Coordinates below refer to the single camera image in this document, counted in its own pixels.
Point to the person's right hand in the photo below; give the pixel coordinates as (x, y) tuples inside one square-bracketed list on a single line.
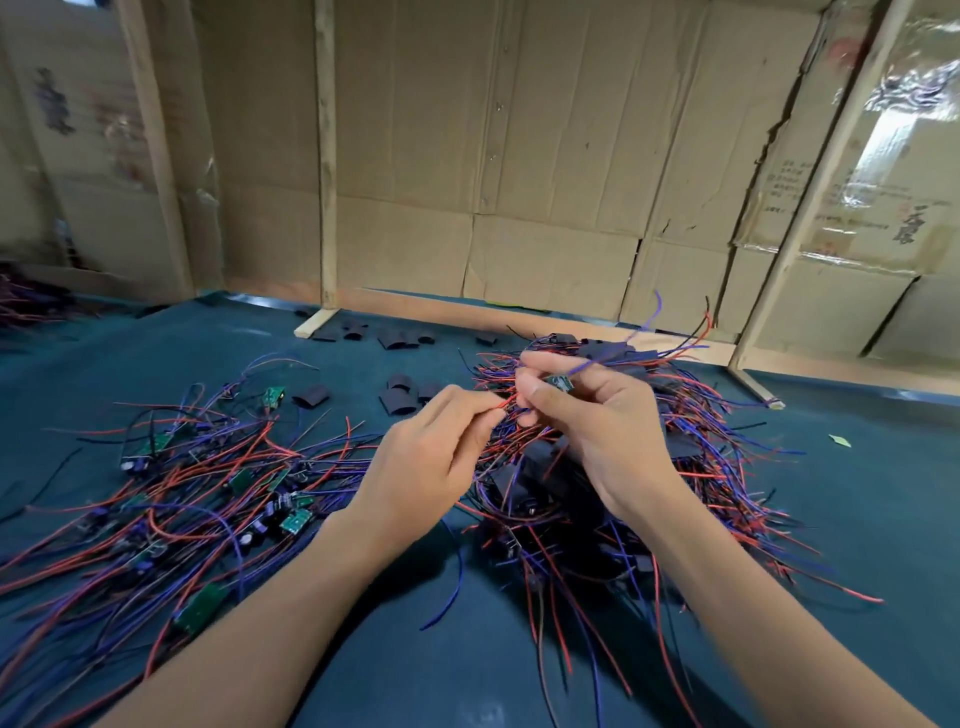
[(608, 435)]

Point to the person's left hand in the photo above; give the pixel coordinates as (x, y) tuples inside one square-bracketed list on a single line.
[(420, 473)]

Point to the pile of black sleeve pieces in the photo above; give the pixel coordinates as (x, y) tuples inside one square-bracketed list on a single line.
[(398, 398)]

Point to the pile of sleeved wired boards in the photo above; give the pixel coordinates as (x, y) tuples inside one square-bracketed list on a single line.
[(705, 450)]

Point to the pile of unsleeved wired boards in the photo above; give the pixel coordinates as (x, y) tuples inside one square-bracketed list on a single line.
[(150, 510)]

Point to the person's left forearm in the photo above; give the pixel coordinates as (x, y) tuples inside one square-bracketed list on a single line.
[(240, 645)]

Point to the person's right forearm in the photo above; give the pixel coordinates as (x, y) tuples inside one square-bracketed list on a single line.
[(780, 630)]

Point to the wooden ledge board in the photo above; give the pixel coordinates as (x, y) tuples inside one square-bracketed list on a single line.
[(450, 308)]

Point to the small green scrap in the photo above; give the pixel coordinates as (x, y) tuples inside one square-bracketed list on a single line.
[(840, 441)]

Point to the clear plastic sheet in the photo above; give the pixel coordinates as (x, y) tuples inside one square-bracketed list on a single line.
[(900, 135)]

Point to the pale slanted wooden post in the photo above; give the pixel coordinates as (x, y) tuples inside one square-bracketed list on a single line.
[(818, 188)]

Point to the thin wooden post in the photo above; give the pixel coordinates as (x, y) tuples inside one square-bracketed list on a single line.
[(326, 150)]

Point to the wide wooden post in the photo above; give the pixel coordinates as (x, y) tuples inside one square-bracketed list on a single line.
[(153, 143)]

